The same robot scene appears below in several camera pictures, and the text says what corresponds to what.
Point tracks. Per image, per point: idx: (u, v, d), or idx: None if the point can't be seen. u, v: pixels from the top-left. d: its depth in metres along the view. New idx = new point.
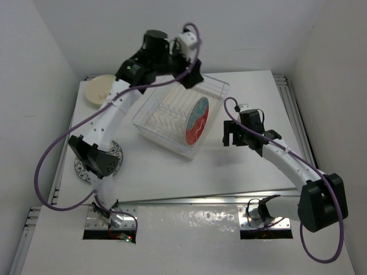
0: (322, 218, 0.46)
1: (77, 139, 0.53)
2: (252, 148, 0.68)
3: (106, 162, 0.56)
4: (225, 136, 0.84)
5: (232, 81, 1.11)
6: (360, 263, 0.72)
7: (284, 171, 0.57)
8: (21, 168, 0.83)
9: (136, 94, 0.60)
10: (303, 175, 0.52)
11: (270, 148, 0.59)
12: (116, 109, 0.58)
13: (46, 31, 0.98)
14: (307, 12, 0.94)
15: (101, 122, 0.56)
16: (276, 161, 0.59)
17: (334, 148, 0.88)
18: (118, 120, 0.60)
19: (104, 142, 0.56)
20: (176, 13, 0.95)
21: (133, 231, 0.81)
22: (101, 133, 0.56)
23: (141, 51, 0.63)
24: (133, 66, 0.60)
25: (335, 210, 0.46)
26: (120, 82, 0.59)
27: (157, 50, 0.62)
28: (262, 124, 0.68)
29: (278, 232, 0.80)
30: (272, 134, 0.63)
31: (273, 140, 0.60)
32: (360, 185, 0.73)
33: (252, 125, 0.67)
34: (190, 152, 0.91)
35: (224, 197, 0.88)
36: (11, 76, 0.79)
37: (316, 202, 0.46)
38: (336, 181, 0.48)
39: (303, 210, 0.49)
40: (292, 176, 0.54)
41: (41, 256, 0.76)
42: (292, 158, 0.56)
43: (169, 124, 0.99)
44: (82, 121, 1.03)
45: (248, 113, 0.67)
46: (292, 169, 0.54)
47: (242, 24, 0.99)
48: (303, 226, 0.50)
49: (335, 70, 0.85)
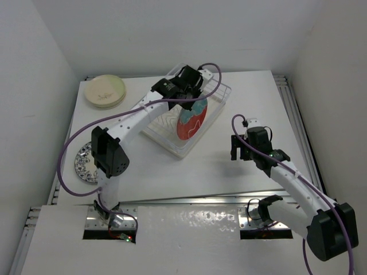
0: (333, 247, 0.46)
1: (102, 130, 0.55)
2: (258, 167, 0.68)
3: (118, 160, 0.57)
4: (232, 150, 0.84)
5: (232, 81, 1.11)
6: (361, 264, 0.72)
7: (292, 195, 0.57)
8: (21, 168, 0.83)
9: (165, 107, 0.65)
10: (313, 203, 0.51)
11: (280, 170, 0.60)
12: (145, 113, 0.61)
13: (46, 31, 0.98)
14: (307, 12, 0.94)
15: (129, 120, 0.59)
16: (284, 184, 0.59)
17: (334, 149, 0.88)
18: (143, 125, 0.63)
19: (125, 140, 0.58)
20: (176, 13, 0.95)
21: (133, 231, 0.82)
22: (126, 130, 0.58)
23: (177, 77, 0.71)
24: (170, 84, 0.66)
25: (344, 240, 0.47)
26: (155, 94, 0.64)
27: (191, 80, 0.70)
28: (270, 142, 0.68)
29: (277, 231, 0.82)
30: (281, 156, 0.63)
31: (281, 162, 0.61)
32: (360, 185, 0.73)
33: (258, 145, 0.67)
34: (181, 152, 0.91)
35: (224, 197, 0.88)
36: (10, 76, 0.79)
37: (327, 232, 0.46)
38: (346, 211, 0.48)
39: (313, 238, 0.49)
40: (302, 202, 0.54)
41: (40, 256, 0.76)
42: (301, 183, 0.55)
43: (168, 122, 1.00)
44: (82, 121, 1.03)
45: (256, 131, 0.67)
46: (301, 195, 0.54)
47: (241, 24, 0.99)
48: (315, 255, 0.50)
49: (335, 71, 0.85)
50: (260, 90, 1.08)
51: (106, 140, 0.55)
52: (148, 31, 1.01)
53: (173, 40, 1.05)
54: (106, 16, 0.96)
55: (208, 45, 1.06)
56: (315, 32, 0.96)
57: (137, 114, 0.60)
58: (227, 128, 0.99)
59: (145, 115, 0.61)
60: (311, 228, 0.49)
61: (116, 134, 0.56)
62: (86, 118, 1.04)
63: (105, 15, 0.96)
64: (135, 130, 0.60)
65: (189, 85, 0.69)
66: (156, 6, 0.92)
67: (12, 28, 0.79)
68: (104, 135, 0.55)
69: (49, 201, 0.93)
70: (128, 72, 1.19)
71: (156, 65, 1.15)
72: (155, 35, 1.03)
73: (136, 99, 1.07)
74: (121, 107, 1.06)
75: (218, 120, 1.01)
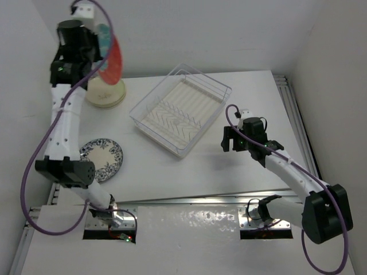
0: (327, 228, 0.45)
1: (44, 160, 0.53)
2: (254, 158, 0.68)
3: (84, 171, 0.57)
4: (224, 142, 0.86)
5: (232, 81, 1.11)
6: (360, 263, 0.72)
7: (286, 181, 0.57)
8: (21, 168, 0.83)
9: (82, 91, 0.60)
10: (306, 185, 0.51)
11: (273, 158, 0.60)
12: (69, 114, 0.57)
13: (45, 31, 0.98)
14: (307, 12, 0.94)
15: (60, 132, 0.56)
16: (279, 172, 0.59)
17: (334, 148, 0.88)
18: (77, 124, 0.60)
19: (72, 151, 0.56)
20: (176, 13, 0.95)
21: (133, 231, 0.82)
22: (66, 142, 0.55)
23: (63, 48, 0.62)
24: (65, 66, 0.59)
25: (339, 222, 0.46)
26: (59, 87, 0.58)
27: (77, 42, 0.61)
28: (266, 133, 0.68)
29: (277, 231, 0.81)
30: (274, 145, 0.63)
31: (276, 150, 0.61)
32: (360, 185, 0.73)
33: (255, 135, 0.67)
34: (182, 152, 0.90)
35: (224, 197, 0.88)
36: (10, 76, 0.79)
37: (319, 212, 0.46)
38: (339, 193, 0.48)
39: (307, 220, 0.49)
40: (295, 187, 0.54)
41: (41, 256, 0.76)
42: (295, 168, 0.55)
43: (166, 121, 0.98)
44: (82, 120, 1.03)
45: (251, 122, 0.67)
46: (294, 179, 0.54)
47: (241, 24, 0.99)
48: (309, 238, 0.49)
49: (335, 70, 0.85)
50: (260, 90, 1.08)
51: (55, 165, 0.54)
52: (149, 31, 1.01)
53: (173, 40, 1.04)
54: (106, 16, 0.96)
55: (208, 45, 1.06)
56: (315, 32, 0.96)
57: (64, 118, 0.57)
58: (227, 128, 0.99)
59: (71, 115, 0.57)
60: (304, 211, 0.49)
61: (61, 154, 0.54)
62: (86, 118, 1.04)
63: (105, 15, 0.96)
64: (71, 134, 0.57)
65: (82, 48, 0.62)
66: (156, 5, 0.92)
67: (12, 28, 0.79)
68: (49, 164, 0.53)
69: (49, 201, 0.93)
70: (128, 72, 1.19)
71: (156, 65, 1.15)
72: (155, 35, 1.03)
73: (136, 99, 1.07)
74: (120, 107, 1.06)
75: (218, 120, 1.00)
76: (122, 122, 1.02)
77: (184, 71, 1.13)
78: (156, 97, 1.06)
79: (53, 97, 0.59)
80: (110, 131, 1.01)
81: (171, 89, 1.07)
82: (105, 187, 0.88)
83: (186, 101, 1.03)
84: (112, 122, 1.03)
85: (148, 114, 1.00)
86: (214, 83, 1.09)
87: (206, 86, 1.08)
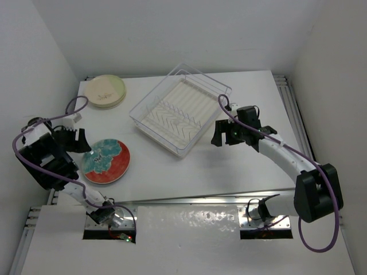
0: (317, 207, 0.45)
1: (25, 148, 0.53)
2: (248, 144, 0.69)
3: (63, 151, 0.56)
4: (218, 137, 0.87)
5: (231, 81, 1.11)
6: (361, 264, 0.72)
7: (278, 164, 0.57)
8: (21, 168, 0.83)
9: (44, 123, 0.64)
10: (297, 165, 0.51)
11: (266, 141, 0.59)
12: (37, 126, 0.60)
13: (45, 31, 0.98)
14: (307, 12, 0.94)
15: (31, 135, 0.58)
16: (271, 155, 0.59)
17: (334, 149, 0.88)
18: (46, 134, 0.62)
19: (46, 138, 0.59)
20: (177, 14, 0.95)
21: (133, 231, 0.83)
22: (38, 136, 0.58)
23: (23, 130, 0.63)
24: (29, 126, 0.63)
25: (330, 201, 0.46)
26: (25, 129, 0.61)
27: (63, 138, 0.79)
28: (259, 120, 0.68)
29: (277, 231, 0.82)
30: (268, 129, 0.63)
31: (269, 134, 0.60)
32: (360, 185, 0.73)
33: (248, 121, 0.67)
34: (182, 152, 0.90)
35: (223, 196, 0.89)
36: (10, 75, 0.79)
37: (311, 191, 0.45)
38: (329, 171, 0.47)
39: (299, 200, 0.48)
40: (288, 168, 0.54)
41: (41, 256, 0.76)
42: (288, 151, 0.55)
43: (165, 120, 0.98)
44: (83, 121, 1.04)
45: (244, 109, 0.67)
46: (287, 161, 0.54)
47: (241, 25, 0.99)
48: (300, 218, 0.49)
49: (335, 70, 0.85)
50: (260, 90, 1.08)
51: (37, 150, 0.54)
52: (148, 31, 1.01)
53: (173, 40, 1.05)
54: (105, 17, 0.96)
55: (208, 45, 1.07)
56: (315, 31, 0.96)
57: (38, 129, 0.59)
58: None
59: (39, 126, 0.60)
60: (296, 189, 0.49)
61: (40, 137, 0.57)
62: (86, 118, 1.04)
63: (105, 15, 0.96)
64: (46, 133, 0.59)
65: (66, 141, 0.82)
66: (156, 6, 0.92)
67: (11, 28, 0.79)
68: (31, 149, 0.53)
69: (49, 201, 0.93)
70: (128, 72, 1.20)
71: (156, 65, 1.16)
72: (155, 35, 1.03)
73: (137, 99, 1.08)
74: (121, 107, 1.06)
75: None
76: (121, 122, 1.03)
77: (184, 71, 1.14)
78: (156, 97, 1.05)
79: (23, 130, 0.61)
80: (110, 131, 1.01)
81: (171, 89, 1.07)
82: (105, 187, 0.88)
83: (186, 100, 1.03)
84: (112, 122, 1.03)
85: (148, 114, 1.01)
86: (215, 83, 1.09)
87: (206, 86, 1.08)
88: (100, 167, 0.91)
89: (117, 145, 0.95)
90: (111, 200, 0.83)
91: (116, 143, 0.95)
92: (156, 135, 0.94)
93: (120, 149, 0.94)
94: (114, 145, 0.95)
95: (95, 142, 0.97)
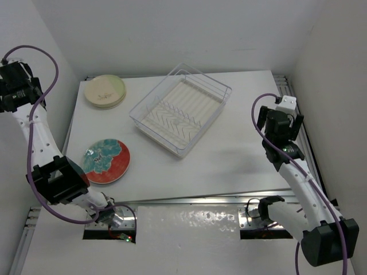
0: (327, 256, 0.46)
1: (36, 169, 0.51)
2: (269, 158, 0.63)
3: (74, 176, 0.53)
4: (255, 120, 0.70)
5: (231, 81, 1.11)
6: (360, 264, 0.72)
7: (297, 196, 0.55)
8: (22, 168, 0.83)
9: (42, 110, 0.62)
10: (319, 212, 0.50)
11: (291, 169, 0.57)
12: (39, 125, 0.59)
13: (45, 32, 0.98)
14: (307, 12, 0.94)
15: (39, 141, 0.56)
16: (291, 184, 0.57)
17: (335, 149, 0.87)
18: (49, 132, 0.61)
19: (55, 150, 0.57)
20: (177, 14, 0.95)
21: (133, 231, 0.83)
22: (48, 146, 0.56)
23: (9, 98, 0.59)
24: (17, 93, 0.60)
25: (341, 253, 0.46)
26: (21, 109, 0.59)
27: None
28: (290, 134, 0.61)
29: (277, 231, 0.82)
30: (295, 153, 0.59)
31: (294, 160, 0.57)
32: (360, 186, 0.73)
33: (277, 134, 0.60)
34: (182, 152, 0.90)
35: (224, 197, 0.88)
36: None
37: (325, 244, 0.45)
38: (350, 226, 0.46)
39: (308, 243, 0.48)
40: (305, 207, 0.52)
41: (41, 255, 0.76)
42: (311, 189, 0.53)
43: (165, 120, 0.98)
44: (83, 120, 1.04)
45: (276, 121, 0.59)
46: (308, 201, 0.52)
47: (241, 25, 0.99)
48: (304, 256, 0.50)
49: (336, 70, 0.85)
50: (260, 90, 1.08)
51: (49, 171, 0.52)
52: (148, 31, 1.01)
53: (173, 40, 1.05)
54: (106, 17, 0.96)
55: (208, 45, 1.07)
56: (315, 31, 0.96)
57: (38, 122, 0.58)
58: (225, 128, 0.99)
59: (42, 126, 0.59)
60: (309, 234, 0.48)
61: (51, 155, 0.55)
62: (86, 118, 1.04)
63: (105, 15, 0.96)
64: (52, 140, 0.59)
65: None
66: (156, 6, 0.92)
67: (11, 28, 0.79)
68: (42, 170, 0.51)
69: None
70: (128, 71, 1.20)
71: (156, 65, 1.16)
72: (155, 35, 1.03)
73: (137, 99, 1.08)
74: (121, 107, 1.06)
75: (218, 120, 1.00)
76: (121, 122, 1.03)
77: (184, 71, 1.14)
78: (155, 97, 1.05)
79: (18, 119, 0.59)
80: (110, 131, 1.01)
81: (171, 89, 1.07)
82: (105, 187, 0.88)
83: (186, 101, 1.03)
84: (112, 122, 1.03)
85: (148, 114, 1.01)
86: (215, 83, 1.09)
87: (206, 86, 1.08)
88: (100, 167, 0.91)
89: (117, 145, 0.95)
90: (111, 199, 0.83)
91: (116, 143, 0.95)
92: (156, 135, 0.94)
93: (120, 149, 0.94)
94: (114, 145, 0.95)
95: (94, 143, 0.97)
